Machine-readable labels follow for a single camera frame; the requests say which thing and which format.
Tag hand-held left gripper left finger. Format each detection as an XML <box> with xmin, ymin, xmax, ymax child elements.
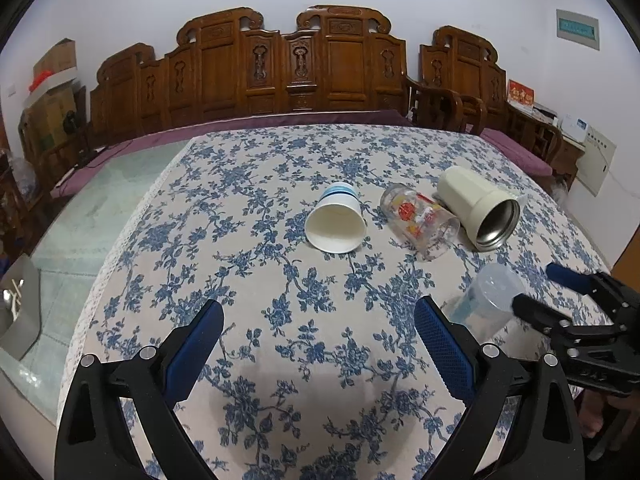
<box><xmin>54</xmin><ymin>299</ymin><xmax>226</xmax><ymax>480</ymax></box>

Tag cream steel insulated cup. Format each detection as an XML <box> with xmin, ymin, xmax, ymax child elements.
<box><xmin>437</xmin><ymin>166</ymin><xmax>529</xmax><ymax>253</ymax></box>

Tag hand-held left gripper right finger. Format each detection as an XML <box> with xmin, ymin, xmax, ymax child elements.
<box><xmin>414</xmin><ymin>295</ymin><xmax>586</xmax><ymax>480</ymax></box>

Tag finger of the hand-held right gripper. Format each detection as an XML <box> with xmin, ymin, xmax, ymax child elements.
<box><xmin>546</xmin><ymin>262</ymin><xmax>609</xmax><ymax>297</ymax></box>
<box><xmin>511</xmin><ymin>293</ymin><xmax>577</xmax><ymax>342</ymax></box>

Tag clear plastic bag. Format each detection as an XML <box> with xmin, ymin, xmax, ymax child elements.
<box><xmin>9</xmin><ymin>156</ymin><xmax>39</xmax><ymax>202</ymax></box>

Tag white blue-striped paper cup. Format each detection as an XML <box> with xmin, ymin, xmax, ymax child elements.
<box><xmin>305</xmin><ymin>181</ymin><xmax>367</xmax><ymax>254</ymax></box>

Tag red box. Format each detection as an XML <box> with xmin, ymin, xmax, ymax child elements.
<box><xmin>507</xmin><ymin>80</ymin><xmax>535</xmax><ymax>107</ymax></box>

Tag white wall panel green label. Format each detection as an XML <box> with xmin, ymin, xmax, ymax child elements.
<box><xmin>556</xmin><ymin>9</ymin><xmax>600</xmax><ymax>51</ymax></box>

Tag clear glass cup red print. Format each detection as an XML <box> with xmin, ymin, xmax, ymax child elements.
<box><xmin>380</xmin><ymin>183</ymin><xmax>461</xmax><ymax>262</ymax></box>

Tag wooden side table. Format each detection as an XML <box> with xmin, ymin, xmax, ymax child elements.
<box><xmin>505</xmin><ymin>100</ymin><xmax>586</xmax><ymax>187</ymax></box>

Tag blue floral tablecloth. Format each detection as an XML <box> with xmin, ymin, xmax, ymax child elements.
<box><xmin>59</xmin><ymin>124</ymin><xmax>614</xmax><ymax>480</ymax></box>

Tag grey flat panel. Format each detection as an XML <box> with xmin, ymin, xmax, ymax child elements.
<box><xmin>0</xmin><ymin>255</ymin><xmax>42</xmax><ymax>361</ymax></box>

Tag carved wooden armchair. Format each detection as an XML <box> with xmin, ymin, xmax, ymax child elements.
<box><xmin>406</xmin><ymin>25</ymin><xmax>564</xmax><ymax>177</ymax></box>

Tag carved wooden sofa bench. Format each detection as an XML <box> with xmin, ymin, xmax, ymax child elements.
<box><xmin>87</xmin><ymin>5</ymin><xmax>417</xmax><ymax>147</ymax></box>

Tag large cardboard box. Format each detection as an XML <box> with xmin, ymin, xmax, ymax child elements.
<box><xmin>19</xmin><ymin>84</ymin><xmax>89</xmax><ymax>162</ymax></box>

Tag long purple seat cushion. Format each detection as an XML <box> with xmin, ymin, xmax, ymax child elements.
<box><xmin>52</xmin><ymin>109</ymin><xmax>416</xmax><ymax>196</ymax></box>

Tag small purple seat cushion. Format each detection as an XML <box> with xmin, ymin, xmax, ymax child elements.
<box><xmin>479</xmin><ymin>127</ymin><xmax>554</xmax><ymax>177</ymax></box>

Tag translucent plastic cup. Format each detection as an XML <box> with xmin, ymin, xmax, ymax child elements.
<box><xmin>442</xmin><ymin>262</ymin><xmax>527</xmax><ymax>337</ymax></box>

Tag person's right hand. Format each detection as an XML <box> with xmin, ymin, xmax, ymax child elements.
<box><xmin>579</xmin><ymin>389</ymin><xmax>622</xmax><ymax>437</ymax></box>

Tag small cardboard box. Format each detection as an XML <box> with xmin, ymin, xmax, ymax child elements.
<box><xmin>31</xmin><ymin>38</ymin><xmax>79</xmax><ymax>92</ymax></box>

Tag black cable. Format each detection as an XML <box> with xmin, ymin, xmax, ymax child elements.
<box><xmin>54</xmin><ymin>144</ymin><xmax>109</xmax><ymax>189</ymax></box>

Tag glass-topped table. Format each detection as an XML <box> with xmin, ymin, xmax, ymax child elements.
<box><xmin>0</xmin><ymin>147</ymin><xmax>194</xmax><ymax>423</ymax></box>

